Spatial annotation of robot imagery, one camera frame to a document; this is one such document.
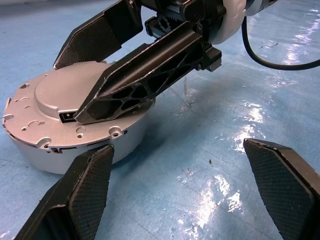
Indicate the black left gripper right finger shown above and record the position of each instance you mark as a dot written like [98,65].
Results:
[287,190]

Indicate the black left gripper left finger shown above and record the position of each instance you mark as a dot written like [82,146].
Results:
[82,190]

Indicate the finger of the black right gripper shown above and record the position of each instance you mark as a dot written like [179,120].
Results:
[92,40]
[140,65]

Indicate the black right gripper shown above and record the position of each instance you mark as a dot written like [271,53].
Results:
[207,12]

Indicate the silver round motor cover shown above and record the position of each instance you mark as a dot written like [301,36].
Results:
[65,90]

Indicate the silver motor stator housing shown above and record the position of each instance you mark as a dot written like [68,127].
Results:
[130,140]

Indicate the blue table mat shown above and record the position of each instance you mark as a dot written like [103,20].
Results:
[175,150]

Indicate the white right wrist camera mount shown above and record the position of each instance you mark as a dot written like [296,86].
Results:
[232,22]

